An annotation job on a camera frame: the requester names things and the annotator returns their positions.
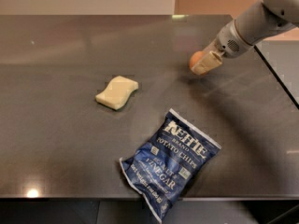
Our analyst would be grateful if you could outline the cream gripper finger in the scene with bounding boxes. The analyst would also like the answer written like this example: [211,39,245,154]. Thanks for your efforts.
[191,50,222,76]

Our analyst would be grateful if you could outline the orange fruit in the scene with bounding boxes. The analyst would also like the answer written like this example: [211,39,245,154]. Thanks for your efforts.
[189,51,204,69]

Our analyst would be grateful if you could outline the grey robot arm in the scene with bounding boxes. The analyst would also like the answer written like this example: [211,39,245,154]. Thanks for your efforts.
[189,0,299,76]

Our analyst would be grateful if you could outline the yellow sponge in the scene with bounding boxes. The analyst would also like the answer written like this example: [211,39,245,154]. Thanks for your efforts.
[95,76,138,110]

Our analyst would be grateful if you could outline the grey side counter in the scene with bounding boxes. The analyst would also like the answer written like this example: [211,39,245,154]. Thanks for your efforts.
[257,40,299,106]

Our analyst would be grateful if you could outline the blue kettle chips bag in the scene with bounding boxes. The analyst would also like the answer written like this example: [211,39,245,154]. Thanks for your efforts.
[120,109,221,222]

